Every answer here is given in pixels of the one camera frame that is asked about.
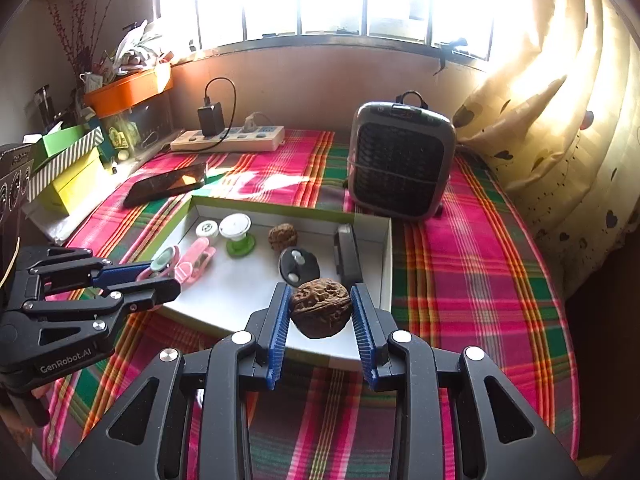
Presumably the black charger with cable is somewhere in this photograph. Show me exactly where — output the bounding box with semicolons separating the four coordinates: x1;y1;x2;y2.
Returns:
198;76;238;148

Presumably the striped box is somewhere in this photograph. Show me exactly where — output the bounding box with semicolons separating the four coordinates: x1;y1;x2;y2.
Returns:
27;127;104;203

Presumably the black smartphone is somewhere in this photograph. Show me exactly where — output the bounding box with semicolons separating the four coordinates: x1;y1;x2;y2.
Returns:
122;162;207;208

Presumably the orange tray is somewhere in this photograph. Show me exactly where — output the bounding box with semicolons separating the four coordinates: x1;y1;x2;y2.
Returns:
84;63;172;118

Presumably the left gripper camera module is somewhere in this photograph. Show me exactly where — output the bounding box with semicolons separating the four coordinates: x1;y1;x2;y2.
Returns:
0;143;34;252

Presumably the green white cardboard tray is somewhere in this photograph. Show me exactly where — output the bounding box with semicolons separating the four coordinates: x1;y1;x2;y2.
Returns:
144;195;394;372

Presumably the plaid pink green cloth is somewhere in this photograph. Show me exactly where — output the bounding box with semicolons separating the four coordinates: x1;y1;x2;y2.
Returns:
34;130;580;479

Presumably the white green spool holder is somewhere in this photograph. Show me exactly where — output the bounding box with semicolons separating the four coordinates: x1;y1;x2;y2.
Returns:
219;212;256;258

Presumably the white power strip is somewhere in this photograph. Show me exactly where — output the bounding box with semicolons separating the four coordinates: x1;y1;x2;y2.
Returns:
169;126;285;153

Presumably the brown walnut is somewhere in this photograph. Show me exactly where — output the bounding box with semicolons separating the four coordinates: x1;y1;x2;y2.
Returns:
290;278;352;339
268;222;298;254

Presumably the black rectangular device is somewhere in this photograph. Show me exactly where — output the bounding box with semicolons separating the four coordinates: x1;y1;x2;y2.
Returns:
333;224;363;290

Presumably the grey portable fan heater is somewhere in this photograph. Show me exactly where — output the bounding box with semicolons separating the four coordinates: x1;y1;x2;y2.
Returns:
347;90;457;221

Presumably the yellow box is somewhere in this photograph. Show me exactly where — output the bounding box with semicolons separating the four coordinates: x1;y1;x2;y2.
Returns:
37;148;110;216

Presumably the cream heart curtain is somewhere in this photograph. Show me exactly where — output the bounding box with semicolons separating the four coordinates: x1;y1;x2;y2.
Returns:
452;0;639;296

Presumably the green box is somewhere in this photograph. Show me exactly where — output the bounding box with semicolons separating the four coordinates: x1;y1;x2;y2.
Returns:
32;125;86;159

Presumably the white round bottle cap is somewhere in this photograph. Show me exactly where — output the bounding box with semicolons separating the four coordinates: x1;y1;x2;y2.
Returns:
195;219;219;240

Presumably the pink plastic clip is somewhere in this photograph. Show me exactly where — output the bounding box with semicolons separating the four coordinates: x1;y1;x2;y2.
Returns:
174;237;216;285

